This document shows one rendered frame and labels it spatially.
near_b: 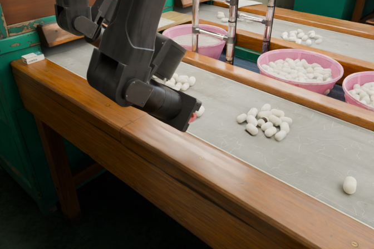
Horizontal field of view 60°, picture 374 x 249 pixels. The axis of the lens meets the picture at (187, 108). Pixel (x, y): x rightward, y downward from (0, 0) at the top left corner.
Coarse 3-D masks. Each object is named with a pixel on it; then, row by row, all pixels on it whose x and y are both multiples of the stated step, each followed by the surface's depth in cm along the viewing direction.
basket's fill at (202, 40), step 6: (180, 36) 139; (186, 36) 139; (204, 36) 139; (210, 36) 139; (180, 42) 131; (186, 42) 133; (198, 42) 133; (204, 42) 132; (210, 42) 131; (216, 42) 132; (210, 54) 125
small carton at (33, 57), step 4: (36, 52) 110; (40, 52) 110; (24, 56) 107; (28, 56) 107; (32, 56) 107; (36, 56) 107; (40, 56) 108; (24, 60) 106; (28, 60) 106; (32, 60) 107; (36, 60) 108; (40, 60) 109
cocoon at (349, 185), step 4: (344, 180) 63; (348, 180) 62; (352, 180) 62; (344, 184) 62; (348, 184) 61; (352, 184) 61; (344, 188) 61; (348, 188) 61; (352, 188) 60; (348, 192) 61; (352, 192) 61
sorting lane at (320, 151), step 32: (64, 64) 112; (192, 96) 93; (224, 96) 93; (256, 96) 93; (192, 128) 80; (224, 128) 80; (320, 128) 80; (352, 128) 80; (256, 160) 70; (288, 160) 70; (320, 160) 70; (352, 160) 70; (320, 192) 62
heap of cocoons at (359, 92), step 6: (366, 84) 99; (372, 84) 99; (354, 90) 96; (360, 90) 96; (366, 90) 96; (372, 90) 97; (354, 96) 93; (360, 96) 94; (366, 96) 93; (372, 96) 93; (366, 102) 91; (372, 102) 91
